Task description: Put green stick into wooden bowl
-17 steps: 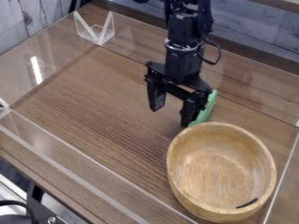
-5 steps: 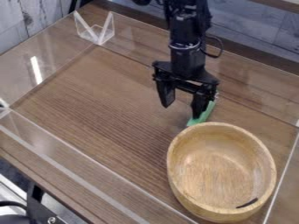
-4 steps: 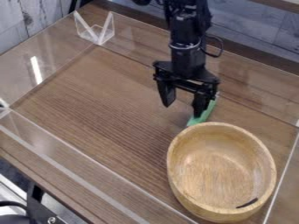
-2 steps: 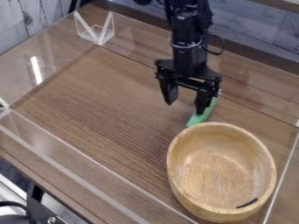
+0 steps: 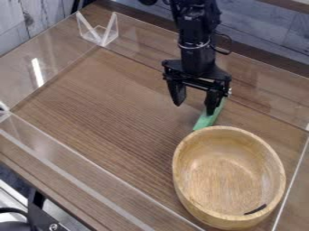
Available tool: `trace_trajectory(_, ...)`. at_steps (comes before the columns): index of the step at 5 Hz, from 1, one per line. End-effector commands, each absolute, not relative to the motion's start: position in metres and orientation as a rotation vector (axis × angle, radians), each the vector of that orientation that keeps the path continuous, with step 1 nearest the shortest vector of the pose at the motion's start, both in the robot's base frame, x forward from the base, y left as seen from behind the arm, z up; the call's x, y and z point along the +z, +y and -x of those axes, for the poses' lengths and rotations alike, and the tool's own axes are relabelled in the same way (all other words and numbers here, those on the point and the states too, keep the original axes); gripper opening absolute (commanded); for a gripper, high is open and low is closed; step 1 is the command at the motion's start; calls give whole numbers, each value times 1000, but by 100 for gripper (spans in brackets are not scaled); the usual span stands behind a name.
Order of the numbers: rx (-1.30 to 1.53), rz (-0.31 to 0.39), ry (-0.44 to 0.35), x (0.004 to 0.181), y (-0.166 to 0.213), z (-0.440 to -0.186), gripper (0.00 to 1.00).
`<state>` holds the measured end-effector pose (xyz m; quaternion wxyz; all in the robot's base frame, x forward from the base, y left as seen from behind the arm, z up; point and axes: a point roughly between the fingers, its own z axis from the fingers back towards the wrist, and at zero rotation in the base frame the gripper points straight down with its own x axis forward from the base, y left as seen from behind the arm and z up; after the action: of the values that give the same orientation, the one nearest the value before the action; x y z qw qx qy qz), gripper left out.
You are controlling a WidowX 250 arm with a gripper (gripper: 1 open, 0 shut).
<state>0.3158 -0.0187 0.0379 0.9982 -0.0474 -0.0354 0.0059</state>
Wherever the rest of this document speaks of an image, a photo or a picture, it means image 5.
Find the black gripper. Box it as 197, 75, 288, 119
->
162, 44, 231, 116

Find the green stick block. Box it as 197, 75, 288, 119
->
193, 99, 225, 131

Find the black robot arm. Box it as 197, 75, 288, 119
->
162, 0, 231, 116

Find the wooden bowl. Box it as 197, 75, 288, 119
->
171, 125, 286, 230

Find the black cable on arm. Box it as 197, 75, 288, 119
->
210, 32, 234, 56

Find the clear acrylic enclosure wall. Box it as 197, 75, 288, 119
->
0, 1, 309, 231

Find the clear acrylic corner bracket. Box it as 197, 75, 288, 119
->
76, 12, 118, 47

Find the black table leg frame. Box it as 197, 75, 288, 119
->
0, 188, 71, 231

